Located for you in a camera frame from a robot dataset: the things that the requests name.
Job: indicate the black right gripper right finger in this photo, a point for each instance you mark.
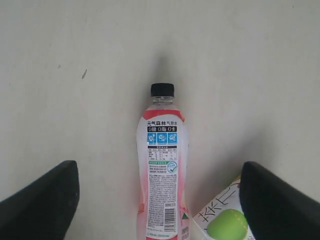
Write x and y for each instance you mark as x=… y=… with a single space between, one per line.
x=274 y=209

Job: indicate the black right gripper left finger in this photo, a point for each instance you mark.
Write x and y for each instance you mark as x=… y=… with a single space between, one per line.
x=44 y=209

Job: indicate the pink label black cap bottle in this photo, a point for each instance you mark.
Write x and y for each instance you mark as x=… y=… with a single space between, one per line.
x=162 y=149

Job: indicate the green apple label tea bottle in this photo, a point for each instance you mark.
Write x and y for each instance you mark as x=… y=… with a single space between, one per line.
x=223 y=218

